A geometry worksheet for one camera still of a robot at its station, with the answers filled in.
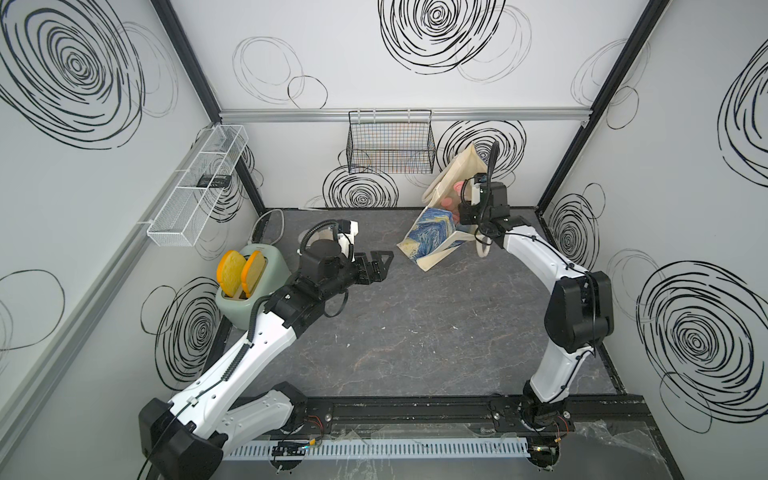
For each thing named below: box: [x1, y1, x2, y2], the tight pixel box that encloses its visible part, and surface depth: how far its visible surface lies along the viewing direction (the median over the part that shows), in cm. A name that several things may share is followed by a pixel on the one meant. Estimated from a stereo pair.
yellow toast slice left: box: [216, 250, 247, 298], surface depth 79 cm
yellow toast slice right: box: [241, 250, 265, 298], surface depth 79 cm
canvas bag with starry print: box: [397, 143, 493, 272], surface depth 96 cm
